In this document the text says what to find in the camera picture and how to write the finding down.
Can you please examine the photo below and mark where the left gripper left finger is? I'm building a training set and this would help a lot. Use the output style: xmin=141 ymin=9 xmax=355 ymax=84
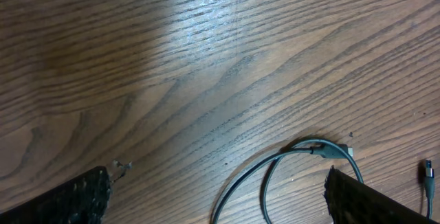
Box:
xmin=1 ymin=166 xmax=111 ymax=224

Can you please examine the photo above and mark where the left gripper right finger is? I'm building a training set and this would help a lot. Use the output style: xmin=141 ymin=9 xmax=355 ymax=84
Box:
xmin=324 ymin=168 xmax=438 ymax=224

